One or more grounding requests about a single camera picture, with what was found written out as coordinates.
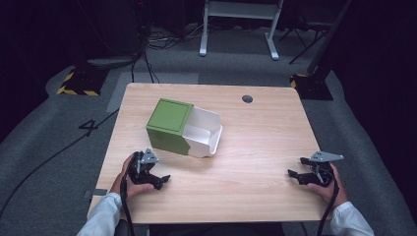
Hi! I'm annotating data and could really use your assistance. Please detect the bundle of floor cables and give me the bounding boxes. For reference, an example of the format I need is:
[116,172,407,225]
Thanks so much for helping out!
[143,22,206,51]

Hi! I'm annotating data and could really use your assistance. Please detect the black folding stand legs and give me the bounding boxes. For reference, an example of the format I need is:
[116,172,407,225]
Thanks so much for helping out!
[278,19,332,66]

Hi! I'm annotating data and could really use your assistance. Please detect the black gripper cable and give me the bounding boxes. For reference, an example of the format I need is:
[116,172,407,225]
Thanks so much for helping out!
[316,176,340,236]
[119,175,136,236]

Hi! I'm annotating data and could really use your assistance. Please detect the long black floor cable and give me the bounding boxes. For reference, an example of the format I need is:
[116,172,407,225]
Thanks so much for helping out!
[0,108,120,220]

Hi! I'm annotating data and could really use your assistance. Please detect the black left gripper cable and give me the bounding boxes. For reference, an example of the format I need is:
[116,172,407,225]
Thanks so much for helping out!
[119,175,136,236]

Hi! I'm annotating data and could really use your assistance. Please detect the white plastic drawer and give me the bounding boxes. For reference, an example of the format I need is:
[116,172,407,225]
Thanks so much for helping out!
[181,106,223,159]

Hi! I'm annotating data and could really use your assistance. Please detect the white metal desk frame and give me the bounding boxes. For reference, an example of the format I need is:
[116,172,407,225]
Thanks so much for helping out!
[199,0,285,62]

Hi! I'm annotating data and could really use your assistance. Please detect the person's left hand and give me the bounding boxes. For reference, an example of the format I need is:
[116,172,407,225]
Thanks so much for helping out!
[110,152,155,200]

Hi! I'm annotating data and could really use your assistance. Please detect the green drawer case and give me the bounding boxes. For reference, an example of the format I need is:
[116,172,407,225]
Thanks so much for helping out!
[145,97,195,156]

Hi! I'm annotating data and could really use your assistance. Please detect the dark slanted stand pole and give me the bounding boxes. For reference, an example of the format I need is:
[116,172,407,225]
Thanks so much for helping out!
[306,0,354,77]

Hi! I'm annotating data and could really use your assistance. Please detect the person's right hand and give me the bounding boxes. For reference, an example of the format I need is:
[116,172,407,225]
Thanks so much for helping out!
[306,162,349,208]

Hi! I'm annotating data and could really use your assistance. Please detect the black base with hazard stripes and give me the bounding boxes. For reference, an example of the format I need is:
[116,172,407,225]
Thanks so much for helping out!
[289,72,334,101]
[55,63,110,97]

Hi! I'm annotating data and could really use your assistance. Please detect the black stand with grey foot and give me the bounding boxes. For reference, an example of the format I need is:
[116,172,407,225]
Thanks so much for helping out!
[74,0,149,71]

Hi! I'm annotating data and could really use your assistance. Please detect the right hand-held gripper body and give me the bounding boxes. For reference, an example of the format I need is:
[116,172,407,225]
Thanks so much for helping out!
[304,150,344,189]

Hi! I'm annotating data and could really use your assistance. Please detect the grey tape strip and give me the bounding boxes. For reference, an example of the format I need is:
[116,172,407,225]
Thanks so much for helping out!
[84,188,109,200]

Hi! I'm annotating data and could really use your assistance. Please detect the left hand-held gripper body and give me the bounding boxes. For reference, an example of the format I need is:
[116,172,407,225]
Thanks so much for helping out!
[126,147,162,185]

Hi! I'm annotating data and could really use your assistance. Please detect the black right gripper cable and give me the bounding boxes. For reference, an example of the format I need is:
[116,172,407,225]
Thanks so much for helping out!
[316,176,340,236]

